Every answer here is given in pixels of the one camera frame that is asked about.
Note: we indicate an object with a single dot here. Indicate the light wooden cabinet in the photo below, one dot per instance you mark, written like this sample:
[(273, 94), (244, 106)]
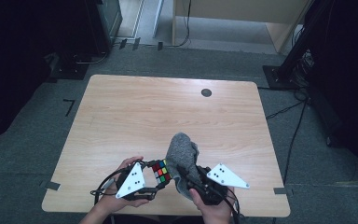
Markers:
[(230, 11)]

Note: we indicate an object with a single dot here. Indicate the black metal stand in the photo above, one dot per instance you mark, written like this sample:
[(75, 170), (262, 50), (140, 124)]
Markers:
[(292, 56)]

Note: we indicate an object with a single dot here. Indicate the round dark table grommet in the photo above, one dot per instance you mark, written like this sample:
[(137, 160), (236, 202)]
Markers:
[(206, 92)]

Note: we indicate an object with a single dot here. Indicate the multicoloured puzzle cube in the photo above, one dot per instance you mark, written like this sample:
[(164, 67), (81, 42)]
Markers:
[(161, 171)]

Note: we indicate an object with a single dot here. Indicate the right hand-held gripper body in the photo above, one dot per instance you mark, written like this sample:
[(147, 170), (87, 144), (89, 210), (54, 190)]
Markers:
[(223, 177)]

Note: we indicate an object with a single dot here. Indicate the grey tape piece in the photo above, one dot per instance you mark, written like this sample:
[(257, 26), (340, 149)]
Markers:
[(282, 190), (52, 185)]

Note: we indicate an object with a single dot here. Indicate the black tape corner mark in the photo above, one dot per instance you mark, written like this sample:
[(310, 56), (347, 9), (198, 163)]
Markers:
[(70, 105)]

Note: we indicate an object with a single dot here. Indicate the black stand base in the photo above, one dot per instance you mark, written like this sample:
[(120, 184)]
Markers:
[(70, 70)]

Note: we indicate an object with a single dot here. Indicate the person's left hand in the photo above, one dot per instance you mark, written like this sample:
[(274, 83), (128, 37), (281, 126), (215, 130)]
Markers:
[(108, 202)]

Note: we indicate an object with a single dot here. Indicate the person's right hand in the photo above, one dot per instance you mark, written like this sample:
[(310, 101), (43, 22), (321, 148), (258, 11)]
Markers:
[(214, 213)]

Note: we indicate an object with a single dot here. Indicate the dark tape piece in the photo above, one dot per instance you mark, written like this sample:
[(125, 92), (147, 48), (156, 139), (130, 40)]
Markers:
[(122, 43), (136, 43), (160, 45)]

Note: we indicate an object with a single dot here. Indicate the grey terry cloth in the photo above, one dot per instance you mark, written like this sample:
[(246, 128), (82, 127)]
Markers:
[(183, 152)]

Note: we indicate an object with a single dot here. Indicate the dark curtain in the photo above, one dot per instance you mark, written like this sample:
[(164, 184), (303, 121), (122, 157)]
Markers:
[(9, 62), (348, 77)]

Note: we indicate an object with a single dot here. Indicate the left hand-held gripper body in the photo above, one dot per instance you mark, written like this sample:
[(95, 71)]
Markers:
[(132, 183)]

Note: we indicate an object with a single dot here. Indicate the black equipment case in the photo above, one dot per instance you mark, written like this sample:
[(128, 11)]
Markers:
[(105, 21)]

